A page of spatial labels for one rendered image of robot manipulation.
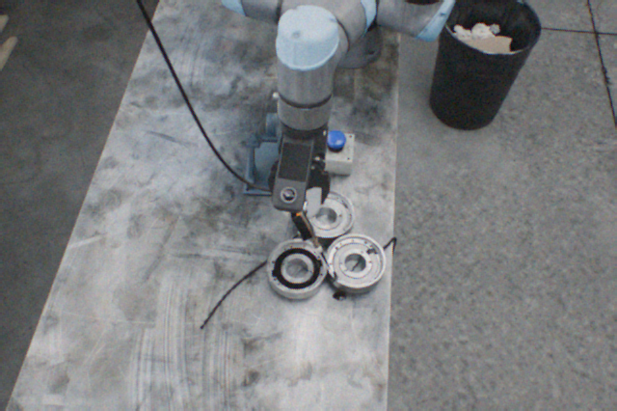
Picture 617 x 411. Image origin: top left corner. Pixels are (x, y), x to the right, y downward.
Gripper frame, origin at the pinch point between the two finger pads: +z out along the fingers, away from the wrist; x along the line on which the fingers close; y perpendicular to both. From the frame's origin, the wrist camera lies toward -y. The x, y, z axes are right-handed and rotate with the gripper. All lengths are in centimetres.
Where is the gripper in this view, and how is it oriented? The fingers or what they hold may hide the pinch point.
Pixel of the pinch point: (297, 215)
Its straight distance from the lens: 96.9
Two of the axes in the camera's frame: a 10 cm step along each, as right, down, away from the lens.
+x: -9.9, -1.2, 0.5
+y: 1.2, -7.6, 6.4
